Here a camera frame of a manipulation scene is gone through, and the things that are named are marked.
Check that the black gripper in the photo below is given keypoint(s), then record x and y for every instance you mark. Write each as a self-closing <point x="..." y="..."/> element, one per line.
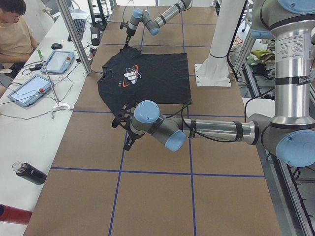
<point x="133" y="135"/>
<point x="129" y="32"/>

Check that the black graphic t-shirt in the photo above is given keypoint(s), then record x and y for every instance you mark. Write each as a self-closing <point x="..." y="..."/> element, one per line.
<point x="131" y="77"/>

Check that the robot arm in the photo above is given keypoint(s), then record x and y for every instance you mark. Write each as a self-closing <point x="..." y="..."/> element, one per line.
<point x="290" y="133"/>
<point x="153" y="26"/>

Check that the black keyboard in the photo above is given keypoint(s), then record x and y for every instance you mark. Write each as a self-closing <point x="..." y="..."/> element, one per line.
<point x="80" y="25"/>

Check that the black computer mouse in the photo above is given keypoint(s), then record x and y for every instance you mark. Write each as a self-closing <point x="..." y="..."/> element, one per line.
<point x="56" y="46"/>

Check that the far blue teach pendant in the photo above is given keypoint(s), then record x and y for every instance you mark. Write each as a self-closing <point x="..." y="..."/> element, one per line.
<point x="59" y="62"/>

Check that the blue teach pendant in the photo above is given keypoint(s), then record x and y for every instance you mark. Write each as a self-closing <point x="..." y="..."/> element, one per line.
<point x="30" y="91"/>
<point x="59" y="62"/>

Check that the green tipped grabber stick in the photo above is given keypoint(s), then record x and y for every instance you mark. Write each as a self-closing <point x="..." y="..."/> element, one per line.
<point x="59" y="105"/>

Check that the near blue teach pendant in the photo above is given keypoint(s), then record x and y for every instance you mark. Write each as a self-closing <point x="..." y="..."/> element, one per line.
<point x="30" y="91"/>

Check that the black water bottle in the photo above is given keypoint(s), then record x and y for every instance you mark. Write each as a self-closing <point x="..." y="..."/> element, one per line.
<point x="29" y="172"/>

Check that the seated person beige shirt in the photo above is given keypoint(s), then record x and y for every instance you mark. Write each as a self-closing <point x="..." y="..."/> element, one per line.
<point x="16" y="41"/>

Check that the red bottle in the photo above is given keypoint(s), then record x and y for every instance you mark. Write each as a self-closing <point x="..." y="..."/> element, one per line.
<point x="14" y="215"/>

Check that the white plastic chair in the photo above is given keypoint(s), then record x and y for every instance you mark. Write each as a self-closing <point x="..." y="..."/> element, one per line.
<point x="260" y="109"/>

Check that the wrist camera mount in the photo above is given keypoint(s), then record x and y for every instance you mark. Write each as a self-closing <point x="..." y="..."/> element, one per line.
<point x="123" y="25"/>
<point x="123" y="117"/>

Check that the aluminium frame post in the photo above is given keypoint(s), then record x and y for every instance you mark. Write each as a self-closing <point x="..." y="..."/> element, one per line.
<point x="68" y="20"/>

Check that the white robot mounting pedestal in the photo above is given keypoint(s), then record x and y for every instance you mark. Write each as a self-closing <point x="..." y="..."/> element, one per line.
<point x="214" y="72"/>

